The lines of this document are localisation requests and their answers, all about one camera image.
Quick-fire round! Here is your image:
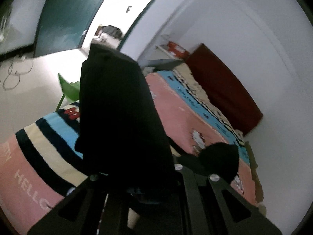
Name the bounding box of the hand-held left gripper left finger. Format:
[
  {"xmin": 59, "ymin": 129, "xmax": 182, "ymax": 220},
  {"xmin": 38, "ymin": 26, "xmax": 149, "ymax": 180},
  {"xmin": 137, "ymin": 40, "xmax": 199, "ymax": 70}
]
[{"xmin": 27, "ymin": 174, "xmax": 129, "ymax": 235}]

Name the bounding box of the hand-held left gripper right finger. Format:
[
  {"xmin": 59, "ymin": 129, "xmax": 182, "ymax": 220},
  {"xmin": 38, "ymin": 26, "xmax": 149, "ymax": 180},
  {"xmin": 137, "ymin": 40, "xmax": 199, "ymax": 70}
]
[{"xmin": 174, "ymin": 163, "xmax": 282, "ymax": 235}]

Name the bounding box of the black garment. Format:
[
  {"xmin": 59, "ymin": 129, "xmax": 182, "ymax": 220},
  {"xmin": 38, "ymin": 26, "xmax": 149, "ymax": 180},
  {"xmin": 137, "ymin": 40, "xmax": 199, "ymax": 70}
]
[{"xmin": 75, "ymin": 43, "xmax": 239, "ymax": 206}]

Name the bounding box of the grey white clothes pile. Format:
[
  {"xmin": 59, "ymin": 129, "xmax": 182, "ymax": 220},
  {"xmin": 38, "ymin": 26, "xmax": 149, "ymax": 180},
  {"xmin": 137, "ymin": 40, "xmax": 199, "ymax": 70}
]
[{"xmin": 92, "ymin": 25, "xmax": 124, "ymax": 49}]

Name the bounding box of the striped pink cartoon blanket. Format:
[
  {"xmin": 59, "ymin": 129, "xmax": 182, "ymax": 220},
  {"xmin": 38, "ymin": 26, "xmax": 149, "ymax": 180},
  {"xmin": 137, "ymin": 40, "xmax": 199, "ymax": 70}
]
[{"xmin": 0, "ymin": 68, "xmax": 264, "ymax": 235}]

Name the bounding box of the green plastic chair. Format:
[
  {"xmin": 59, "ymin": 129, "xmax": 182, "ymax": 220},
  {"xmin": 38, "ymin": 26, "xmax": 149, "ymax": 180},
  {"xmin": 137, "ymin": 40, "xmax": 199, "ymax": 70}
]
[{"xmin": 56, "ymin": 73, "xmax": 81, "ymax": 111}]

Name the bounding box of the dark red headboard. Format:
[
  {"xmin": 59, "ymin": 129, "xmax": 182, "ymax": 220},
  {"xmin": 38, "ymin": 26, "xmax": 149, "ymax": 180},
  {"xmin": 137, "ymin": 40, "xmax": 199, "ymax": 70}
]
[{"xmin": 184, "ymin": 43, "xmax": 264, "ymax": 136}]

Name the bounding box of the grey shelf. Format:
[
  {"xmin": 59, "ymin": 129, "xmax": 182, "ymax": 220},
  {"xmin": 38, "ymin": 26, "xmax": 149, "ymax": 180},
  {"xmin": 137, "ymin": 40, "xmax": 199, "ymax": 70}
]
[{"xmin": 138, "ymin": 44, "xmax": 186, "ymax": 72}]

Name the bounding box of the red box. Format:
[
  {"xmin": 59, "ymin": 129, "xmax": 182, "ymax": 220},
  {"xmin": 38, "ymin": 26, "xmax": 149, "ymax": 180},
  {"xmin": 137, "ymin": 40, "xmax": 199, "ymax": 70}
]
[{"xmin": 167, "ymin": 41, "xmax": 190, "ymax": 57}]

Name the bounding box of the dark green door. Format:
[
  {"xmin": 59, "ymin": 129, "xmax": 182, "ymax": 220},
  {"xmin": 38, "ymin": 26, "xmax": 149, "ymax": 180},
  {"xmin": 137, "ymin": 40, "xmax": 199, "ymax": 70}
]
[{"xmin": 34, "ymin": 0, "xmax": 118, "ymax": 57}]

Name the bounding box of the thin cable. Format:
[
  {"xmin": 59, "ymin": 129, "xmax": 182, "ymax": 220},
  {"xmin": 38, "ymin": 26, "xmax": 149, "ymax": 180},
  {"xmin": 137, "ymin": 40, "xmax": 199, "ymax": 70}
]
[{"xmin": 1, "ymin": 55, "xmax": 34, "ymax": 91}]

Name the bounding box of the white panel dark frame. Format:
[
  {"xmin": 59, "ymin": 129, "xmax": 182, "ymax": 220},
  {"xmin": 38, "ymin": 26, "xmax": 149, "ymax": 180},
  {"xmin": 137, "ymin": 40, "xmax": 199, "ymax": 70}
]
[{"xmin": 0, "ymin": 0, "xmax": 50, "ymax": 60}]

